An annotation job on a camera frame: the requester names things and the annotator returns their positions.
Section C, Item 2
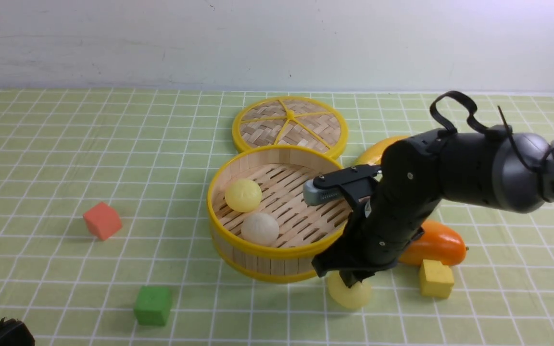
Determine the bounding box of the green cube block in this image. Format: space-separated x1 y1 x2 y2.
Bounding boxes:
133 285 172 326

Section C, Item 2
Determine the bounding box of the white bun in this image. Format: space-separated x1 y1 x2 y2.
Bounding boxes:
240 212 279 246

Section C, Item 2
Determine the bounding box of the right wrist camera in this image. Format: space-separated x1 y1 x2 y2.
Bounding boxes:
302 165 382 207

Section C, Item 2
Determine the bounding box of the yellow bun front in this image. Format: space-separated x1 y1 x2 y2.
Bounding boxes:
326 272 372 309

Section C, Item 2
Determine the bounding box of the yellow cube block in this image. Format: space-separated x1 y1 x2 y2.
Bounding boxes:
418 259 455 299

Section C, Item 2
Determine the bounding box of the orange toy mango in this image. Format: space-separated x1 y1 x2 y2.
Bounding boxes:
399 220 468 266

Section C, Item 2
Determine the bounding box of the woven bamboo steamer lid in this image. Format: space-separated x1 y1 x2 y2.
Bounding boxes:
231 96 348 159

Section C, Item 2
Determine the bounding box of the bamboo steamer tray yellow rim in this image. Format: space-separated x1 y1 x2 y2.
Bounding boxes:
206 145 351 284

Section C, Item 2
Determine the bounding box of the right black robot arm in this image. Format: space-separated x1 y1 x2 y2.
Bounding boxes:
303 91 554 287

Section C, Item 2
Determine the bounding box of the red cube block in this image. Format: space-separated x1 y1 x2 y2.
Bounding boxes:
83 201 123 241

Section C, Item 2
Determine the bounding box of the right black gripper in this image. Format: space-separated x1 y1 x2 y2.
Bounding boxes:
312 185 441 288

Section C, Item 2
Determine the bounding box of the yellow toy banana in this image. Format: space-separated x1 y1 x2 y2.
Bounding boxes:
353 136 408 166

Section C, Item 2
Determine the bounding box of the green checkered tablecloth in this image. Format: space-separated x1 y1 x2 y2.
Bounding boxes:
0 88 554 346

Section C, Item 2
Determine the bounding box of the yellow bun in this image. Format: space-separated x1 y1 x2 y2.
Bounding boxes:
224 179 262 213
326 272 372 309

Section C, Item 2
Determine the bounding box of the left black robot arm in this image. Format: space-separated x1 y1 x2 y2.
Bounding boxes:
0 318 36 346

